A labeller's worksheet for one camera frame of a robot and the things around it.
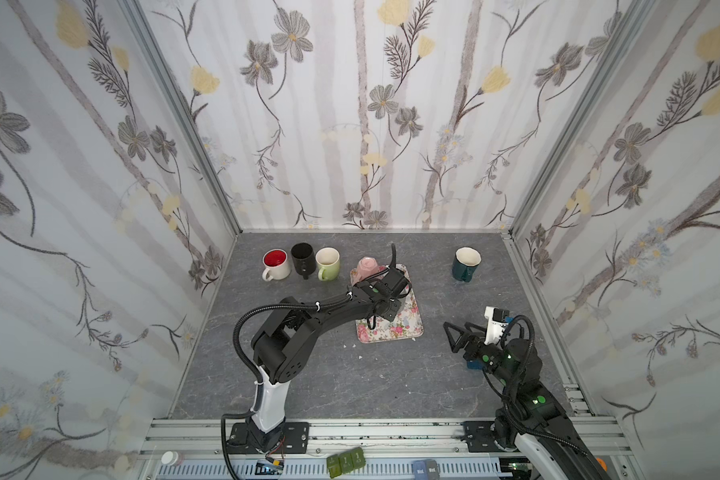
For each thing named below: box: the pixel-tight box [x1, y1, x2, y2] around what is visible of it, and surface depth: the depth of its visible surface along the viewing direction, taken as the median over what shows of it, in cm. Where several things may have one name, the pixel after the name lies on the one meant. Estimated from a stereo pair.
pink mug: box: [357, 256, 387, 282], surface depth 100 cm
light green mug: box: [315, 247, 341, 281], surface depth 103 cm
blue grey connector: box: [413, 459, 440, 480], surface depth 70 cm
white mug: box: [262, 248, 291, 282], surface depth 104 cm
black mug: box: [291, 242, 316, 280], surface depth 103 cm
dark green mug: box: [452, 246, 482, 282], surface depth 102 cm
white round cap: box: [161, 451, 179, 465], surface depth 69 cm
